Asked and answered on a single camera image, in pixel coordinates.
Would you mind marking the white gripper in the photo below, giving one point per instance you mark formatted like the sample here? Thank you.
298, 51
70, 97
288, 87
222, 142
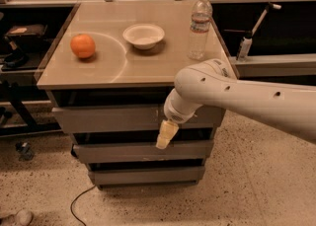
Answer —
178, 115

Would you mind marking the grey top drawer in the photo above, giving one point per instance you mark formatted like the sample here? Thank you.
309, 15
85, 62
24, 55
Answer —
109, 118

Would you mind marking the grey drawer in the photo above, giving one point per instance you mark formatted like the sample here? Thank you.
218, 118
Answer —
142, 151
109, 118
147, 176

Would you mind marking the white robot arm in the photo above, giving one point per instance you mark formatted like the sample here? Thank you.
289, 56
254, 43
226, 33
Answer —
289, 108

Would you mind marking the grey middle drawer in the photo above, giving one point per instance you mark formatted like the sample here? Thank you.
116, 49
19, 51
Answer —
142, 151

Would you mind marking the grey bottom drawer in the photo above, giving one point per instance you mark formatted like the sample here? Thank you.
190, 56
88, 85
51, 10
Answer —
147, 176

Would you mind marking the grey drawer cabinet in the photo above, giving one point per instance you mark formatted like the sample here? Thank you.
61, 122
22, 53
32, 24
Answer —
119, 74

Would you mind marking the white bowl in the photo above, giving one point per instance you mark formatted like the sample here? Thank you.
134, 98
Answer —
143, 36

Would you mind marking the clear plastic water bottle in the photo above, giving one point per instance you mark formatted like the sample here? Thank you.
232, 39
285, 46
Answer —
200, 22

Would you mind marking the orange fruit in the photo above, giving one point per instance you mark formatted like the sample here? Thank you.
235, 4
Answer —
83, 46

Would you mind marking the small black floor object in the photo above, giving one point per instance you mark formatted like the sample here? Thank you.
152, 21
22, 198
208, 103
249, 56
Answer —
25, 151

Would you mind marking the black item on shelf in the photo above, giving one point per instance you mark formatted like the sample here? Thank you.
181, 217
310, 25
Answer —
37, 30

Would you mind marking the white shoe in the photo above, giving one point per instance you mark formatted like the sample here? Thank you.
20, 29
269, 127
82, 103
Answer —
22, 218

